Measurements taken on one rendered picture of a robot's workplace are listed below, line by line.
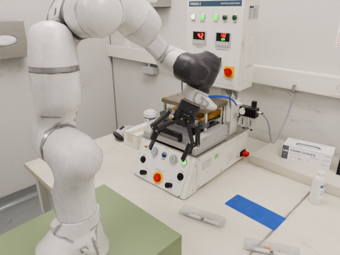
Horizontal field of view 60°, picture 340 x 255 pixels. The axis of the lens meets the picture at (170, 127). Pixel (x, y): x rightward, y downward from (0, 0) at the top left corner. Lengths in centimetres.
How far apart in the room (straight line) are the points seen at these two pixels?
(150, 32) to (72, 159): 38
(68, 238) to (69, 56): 46
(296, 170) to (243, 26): 72
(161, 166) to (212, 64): 58
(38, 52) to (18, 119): 195
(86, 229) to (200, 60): 60
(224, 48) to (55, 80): 94
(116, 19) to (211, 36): 86
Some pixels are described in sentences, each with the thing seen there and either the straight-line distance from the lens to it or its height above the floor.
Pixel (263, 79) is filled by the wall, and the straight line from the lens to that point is 179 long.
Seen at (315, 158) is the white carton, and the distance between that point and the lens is 161.
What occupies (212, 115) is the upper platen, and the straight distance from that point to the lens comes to 141.
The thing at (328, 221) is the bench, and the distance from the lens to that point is 135.
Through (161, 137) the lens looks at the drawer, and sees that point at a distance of 137.
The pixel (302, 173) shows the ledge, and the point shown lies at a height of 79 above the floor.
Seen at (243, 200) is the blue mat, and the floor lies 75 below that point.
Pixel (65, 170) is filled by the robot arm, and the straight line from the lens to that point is 69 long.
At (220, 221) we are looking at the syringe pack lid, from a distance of 118.
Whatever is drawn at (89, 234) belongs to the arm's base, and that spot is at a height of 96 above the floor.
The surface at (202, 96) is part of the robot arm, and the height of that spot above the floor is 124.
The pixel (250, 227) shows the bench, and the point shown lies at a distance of 121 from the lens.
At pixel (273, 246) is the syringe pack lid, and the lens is 113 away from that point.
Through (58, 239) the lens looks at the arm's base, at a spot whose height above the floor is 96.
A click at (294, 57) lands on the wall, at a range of 175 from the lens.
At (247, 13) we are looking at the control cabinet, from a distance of 141.
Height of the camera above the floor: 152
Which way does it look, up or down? 22 degrees down
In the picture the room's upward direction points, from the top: straight up
